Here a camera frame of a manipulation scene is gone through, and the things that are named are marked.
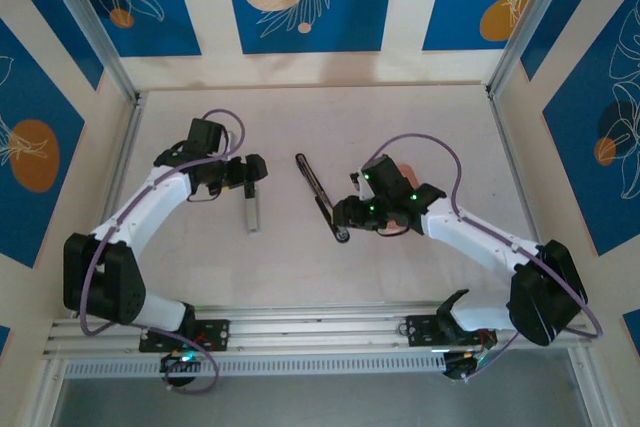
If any black stapler body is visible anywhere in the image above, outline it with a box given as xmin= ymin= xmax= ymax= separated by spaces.
xmin=294 ymin=152 xmax=352 ymax=245

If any metal stapler magazine rail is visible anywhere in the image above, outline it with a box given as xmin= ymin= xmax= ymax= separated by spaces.
xmin=245 ymin=182 xmax=263 ymax=235

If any aluminium frame post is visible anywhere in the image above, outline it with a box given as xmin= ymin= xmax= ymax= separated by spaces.
xmin=27 ymin=361 xmax=69 ymax=427
xmin=569 ymin=346 xmax=619 ymax=427
xmin=35 ymin=0 xmax=141 ymax=103
xmin=487 ymin=0 xmax=585 ymax=98

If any pink plastic tray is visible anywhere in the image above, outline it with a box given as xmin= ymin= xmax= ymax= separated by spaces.
xmin=382 ymin=161 xmax=420 ymax=237

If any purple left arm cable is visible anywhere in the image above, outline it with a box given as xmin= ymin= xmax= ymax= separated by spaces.
xmin=79 ymin=107 xmax=247 ymax=396

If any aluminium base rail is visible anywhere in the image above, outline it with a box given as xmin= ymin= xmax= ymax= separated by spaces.
xmin=42 ymin=302 xmax=591 ymax=361

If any grey slotted cable duct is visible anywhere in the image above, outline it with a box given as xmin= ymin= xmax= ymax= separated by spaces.
xmin=63 ymin=354 xmax=447 ymax=379

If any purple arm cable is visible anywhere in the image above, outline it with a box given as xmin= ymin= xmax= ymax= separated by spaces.
xmin=79 ymin=107 xmax=247 ymax=396
xmin=369 ymin=132 xmax=604 ymax=383

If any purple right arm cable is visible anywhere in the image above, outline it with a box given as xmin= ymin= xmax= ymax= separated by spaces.
xmin=369 ymin=132 xmax=604 ymax=383

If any aluminium table side rail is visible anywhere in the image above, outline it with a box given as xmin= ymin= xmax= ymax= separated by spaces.
xmin=97 ymin=94 xmax=149 ymax=228
xmin=487 ymin=89 xmax=539 ymax=248

